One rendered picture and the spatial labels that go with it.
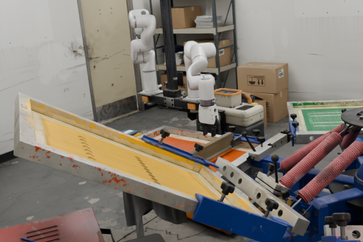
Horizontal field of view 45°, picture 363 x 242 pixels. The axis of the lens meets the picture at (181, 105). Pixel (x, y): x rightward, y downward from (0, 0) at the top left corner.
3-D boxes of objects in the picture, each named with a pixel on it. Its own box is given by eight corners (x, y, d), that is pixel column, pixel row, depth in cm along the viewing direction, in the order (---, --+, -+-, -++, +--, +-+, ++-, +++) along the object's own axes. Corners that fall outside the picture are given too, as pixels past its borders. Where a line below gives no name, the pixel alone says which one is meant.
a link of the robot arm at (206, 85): (195, 74, 234) (213, 72, 235) (197, 94, 237) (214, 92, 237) (199, 80, 219) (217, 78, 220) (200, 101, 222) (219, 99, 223)
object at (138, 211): (126, 227, 261) (118, 160, 250) (130, 224, 263) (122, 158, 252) (186, 251, 231) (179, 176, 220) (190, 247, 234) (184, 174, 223)
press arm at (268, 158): (251, 166, 214) (251, 156, 213) (258, 162, 219) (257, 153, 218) (284, 173, 203) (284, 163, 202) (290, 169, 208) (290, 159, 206)
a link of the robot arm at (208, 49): (188, 54, 267) (212, 52, 267) (192, 78, 252) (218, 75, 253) (187, 32, 255) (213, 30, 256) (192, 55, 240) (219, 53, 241)
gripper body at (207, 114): (219, 101, 226) (220, 122, 229) (203, 99, 233) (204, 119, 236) (210, 105, 221) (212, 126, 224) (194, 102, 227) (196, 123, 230)
